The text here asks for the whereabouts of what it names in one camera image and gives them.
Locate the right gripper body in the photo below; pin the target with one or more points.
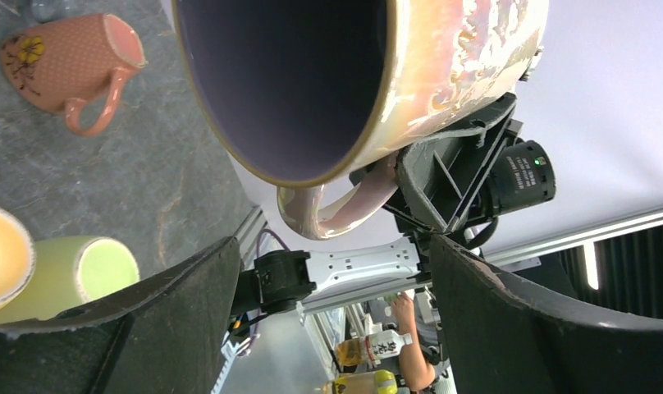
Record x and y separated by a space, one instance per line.
482 220

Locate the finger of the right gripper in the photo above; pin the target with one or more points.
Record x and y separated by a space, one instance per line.
440 175

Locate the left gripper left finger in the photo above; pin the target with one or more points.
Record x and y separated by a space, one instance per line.
161 335

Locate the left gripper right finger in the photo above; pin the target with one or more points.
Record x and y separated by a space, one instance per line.
506 334

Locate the iridescent pink mug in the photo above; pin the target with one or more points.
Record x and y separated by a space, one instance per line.
317 97

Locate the salmon flower mug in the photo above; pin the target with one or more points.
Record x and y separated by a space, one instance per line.
76 67

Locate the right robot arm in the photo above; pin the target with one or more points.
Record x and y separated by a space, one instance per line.
521 178

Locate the light green mug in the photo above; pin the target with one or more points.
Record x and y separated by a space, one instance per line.
72 271

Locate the yellow mug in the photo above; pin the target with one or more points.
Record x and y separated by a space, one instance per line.
17 257

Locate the yellow capped bottle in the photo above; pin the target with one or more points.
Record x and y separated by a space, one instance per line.
372 382

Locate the drink bottle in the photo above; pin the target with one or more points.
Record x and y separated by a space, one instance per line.
372 348

